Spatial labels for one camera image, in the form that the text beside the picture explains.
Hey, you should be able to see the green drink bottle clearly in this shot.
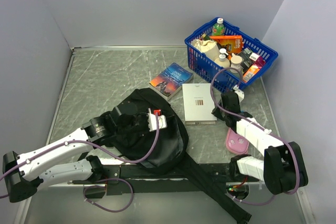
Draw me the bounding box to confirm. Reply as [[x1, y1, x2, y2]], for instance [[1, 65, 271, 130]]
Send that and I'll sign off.
[[211, 18, 225, 36]]

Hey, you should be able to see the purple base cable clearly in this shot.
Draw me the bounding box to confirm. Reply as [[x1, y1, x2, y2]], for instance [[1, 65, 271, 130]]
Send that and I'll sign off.
[[82, 178, 134, 213], [227, 194, 276, 206]]

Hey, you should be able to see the orange snack box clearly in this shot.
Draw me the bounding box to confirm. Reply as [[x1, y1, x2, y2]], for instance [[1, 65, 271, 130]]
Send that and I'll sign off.
[[210, 35, 244, 54]]

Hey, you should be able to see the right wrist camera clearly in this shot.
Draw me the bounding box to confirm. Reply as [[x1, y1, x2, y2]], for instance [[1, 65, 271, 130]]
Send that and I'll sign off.
[[233, 85, 245, 102]]

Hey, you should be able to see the Jane Eyre paperback book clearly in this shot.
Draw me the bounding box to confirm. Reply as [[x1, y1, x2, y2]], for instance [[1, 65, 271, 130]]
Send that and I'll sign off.
[[149, 62, 194, 101]]

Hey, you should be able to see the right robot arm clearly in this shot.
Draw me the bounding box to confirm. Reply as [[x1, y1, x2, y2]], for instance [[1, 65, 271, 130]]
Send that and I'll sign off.
[[212, 91, 309, 195]]

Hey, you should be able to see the pink pencil case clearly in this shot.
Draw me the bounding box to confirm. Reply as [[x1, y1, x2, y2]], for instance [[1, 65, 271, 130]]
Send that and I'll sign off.
[[225, 128, 249, 155]]

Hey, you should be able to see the white notebook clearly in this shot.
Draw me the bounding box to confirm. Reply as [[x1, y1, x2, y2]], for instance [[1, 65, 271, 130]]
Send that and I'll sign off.
[[182, 83, 217, 125]]

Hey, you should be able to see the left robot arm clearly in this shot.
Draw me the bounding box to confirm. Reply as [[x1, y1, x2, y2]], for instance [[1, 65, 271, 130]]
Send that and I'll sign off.
[[1, 102, 156, 203]]

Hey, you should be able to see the beige lidded bottle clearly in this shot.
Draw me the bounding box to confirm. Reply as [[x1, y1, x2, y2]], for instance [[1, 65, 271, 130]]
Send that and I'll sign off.
[[229, 53, 244, 79]]

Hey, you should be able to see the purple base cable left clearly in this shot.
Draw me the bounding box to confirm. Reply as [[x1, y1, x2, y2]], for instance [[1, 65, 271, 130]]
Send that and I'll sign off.
[[82, 178, 134, 213]]

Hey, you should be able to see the black box with barcode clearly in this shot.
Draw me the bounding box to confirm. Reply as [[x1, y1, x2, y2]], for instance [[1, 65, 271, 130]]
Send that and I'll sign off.
[[238, 47, 255, 73]]

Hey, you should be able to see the magenta small box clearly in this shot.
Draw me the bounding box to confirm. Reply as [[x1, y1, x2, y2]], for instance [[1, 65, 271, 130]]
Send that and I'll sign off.
[[254, 56, 266, 69]]

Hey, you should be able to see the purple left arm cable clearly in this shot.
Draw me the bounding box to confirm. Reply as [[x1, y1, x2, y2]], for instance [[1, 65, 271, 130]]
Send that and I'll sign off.
[[0, 115, 160, 200]]

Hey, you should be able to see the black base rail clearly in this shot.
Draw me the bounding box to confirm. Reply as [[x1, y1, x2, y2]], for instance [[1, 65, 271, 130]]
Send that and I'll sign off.
[[72, 163, 260, 196]]

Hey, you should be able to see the beige cloth pouch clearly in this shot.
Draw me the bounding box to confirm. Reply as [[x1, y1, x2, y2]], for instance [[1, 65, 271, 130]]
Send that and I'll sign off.
[[191, 39, 220, 61]]

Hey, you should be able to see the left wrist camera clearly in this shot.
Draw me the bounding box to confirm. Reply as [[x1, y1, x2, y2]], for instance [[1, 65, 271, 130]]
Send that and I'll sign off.
[[148, 108, 167, 132]]

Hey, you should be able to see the orange small carton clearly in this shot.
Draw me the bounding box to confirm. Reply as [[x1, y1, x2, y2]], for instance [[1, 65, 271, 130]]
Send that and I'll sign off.
[[243, 64, 261, 83]]

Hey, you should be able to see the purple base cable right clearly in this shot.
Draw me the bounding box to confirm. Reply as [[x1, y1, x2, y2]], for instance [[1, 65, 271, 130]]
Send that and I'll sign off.
[[227, 194, 276, 206]]

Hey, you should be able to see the cream pump bottle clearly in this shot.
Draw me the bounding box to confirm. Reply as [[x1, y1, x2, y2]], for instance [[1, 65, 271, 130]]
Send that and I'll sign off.
[[214, 48, 230, 68]]

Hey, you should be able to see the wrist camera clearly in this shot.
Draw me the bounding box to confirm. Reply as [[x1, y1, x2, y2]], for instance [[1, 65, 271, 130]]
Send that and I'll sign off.
[[233, 85, 245, 102], [148, 108, 167, 132]]

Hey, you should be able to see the black backpack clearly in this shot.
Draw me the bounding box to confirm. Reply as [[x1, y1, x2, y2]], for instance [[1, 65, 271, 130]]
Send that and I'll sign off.
[[101, 88, 251, 223]]

